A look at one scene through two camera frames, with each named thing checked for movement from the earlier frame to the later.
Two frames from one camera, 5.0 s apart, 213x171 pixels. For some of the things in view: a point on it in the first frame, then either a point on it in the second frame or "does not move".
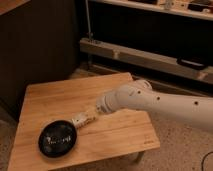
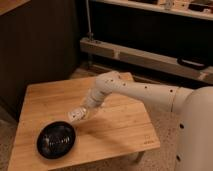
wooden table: x=107 y=135 does not move
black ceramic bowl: x=57 y=138 does not move
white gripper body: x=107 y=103 to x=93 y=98
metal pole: x=88 y=19 does not move
